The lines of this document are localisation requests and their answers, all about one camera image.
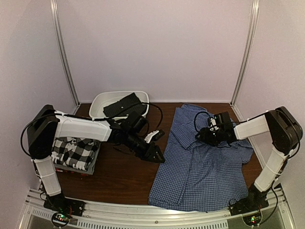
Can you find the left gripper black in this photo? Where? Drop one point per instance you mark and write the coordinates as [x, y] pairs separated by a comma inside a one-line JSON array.
[[150, 152]]

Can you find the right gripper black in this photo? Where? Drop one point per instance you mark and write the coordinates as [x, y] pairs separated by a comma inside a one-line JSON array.
[[204, 137]]

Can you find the blue checked long sleeve shirt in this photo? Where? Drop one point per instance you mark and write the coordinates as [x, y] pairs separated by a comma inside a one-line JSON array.
[[196, 176]]

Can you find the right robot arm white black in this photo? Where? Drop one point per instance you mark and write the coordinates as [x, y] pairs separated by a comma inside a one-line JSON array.
[[286, 134]]

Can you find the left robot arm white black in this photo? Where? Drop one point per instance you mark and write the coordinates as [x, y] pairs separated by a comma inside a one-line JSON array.
[[50, 124]]

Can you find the black patterned shirt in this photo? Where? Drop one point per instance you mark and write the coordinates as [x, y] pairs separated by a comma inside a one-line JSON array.
[[128, 102]]

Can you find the white plastic tub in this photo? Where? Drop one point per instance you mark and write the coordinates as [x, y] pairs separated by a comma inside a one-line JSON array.
[[107, 98]]

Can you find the black white plaid folded shirt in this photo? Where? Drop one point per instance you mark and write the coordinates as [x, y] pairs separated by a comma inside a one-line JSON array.
[[76, 153]]

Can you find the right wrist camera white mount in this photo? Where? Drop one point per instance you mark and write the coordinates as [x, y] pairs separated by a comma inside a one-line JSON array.
[[212, 124]]

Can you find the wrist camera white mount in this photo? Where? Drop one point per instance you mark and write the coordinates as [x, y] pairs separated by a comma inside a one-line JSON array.
[[154, 136], [212, 124]]

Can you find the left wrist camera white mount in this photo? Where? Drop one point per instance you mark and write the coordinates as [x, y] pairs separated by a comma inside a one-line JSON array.
[[154, 136]]

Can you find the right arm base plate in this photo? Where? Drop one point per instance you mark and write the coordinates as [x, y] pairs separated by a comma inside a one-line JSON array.
[[246, 205]]

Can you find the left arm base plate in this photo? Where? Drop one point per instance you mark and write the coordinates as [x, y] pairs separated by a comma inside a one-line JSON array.
[[65, 205]]

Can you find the right aluminium frame post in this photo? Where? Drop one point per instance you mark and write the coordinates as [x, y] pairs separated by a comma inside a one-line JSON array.
[[254, 14]]

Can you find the aluminium frame post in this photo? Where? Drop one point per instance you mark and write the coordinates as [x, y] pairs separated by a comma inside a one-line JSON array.
[[254, 14], [62, 51]]

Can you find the left aluminium frame post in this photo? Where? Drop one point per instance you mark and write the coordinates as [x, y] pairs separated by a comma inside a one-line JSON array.
[[62, 51]]

